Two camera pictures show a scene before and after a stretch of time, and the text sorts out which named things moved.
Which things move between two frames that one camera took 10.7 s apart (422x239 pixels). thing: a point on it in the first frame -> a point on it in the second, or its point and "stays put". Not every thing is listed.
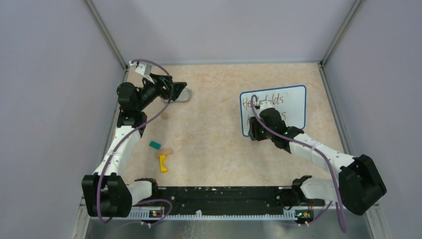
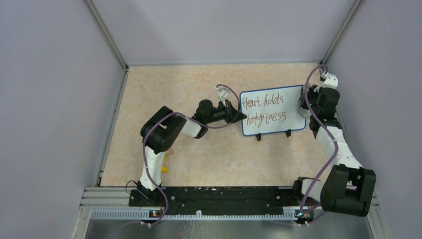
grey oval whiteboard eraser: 184,96 -> 304,112
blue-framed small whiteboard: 291,101 stays put
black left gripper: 159,81 -> 230,112
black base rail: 227,200 stays put
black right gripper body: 257,133 -> 313,97
